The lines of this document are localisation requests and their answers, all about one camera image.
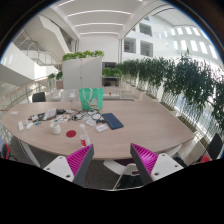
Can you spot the black office chair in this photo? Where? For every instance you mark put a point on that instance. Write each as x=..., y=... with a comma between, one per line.
x=39, y=97

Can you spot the white paper card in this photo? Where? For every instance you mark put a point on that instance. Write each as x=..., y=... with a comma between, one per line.
x=91, y=122

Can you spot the brown notebook with paper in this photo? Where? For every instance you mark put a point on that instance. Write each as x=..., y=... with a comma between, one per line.
x=50, y=113

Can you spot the low shelf with plants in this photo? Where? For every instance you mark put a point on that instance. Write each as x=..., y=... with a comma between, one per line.
x=112, y=75

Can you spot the white staircase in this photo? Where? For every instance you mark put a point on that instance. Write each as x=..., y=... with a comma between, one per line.
x=46, y=36

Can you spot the white computer mouse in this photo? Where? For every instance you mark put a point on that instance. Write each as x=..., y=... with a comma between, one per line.
x=29, y=125

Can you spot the clear white-lidded sports bottle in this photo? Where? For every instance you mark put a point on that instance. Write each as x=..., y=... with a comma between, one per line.
x=72, y=101

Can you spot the wood-topped glass railing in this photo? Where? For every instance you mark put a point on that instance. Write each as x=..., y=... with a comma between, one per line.
x=23, y=91

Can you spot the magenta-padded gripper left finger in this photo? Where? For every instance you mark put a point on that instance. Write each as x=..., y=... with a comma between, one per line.
x=58, y=166

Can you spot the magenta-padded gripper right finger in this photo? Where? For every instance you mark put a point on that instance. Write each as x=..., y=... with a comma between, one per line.
x=165, y=165

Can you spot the white power strip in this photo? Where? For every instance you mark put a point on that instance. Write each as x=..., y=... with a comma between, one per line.
x=20, y=126

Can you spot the green tote bag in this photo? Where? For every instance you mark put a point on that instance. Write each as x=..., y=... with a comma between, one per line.
x=90, y=98

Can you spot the flat round red coaster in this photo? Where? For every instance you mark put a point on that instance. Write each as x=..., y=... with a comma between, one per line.
x=71, y=133

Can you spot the clear red-labelled water bottle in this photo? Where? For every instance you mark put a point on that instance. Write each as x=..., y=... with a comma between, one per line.
x=84, y=138

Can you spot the group of ceiling lights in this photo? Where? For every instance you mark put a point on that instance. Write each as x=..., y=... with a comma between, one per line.
x=100, y=12

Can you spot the white grid-pattern mug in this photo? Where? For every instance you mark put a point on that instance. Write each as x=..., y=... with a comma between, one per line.
x=55, y=128

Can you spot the white chair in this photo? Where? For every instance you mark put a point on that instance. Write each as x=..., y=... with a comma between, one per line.
x=116, y=168

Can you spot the black and red chair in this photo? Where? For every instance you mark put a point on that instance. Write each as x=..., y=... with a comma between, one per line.
x=215, y=146

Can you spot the row of green plants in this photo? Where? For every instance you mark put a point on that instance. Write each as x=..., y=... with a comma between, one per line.
x=186, y=80

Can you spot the clear plastic packet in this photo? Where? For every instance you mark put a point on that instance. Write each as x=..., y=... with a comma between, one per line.
x=102, y=128

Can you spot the white cabinet with plants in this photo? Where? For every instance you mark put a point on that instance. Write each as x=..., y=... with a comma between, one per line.
x=81, y=71

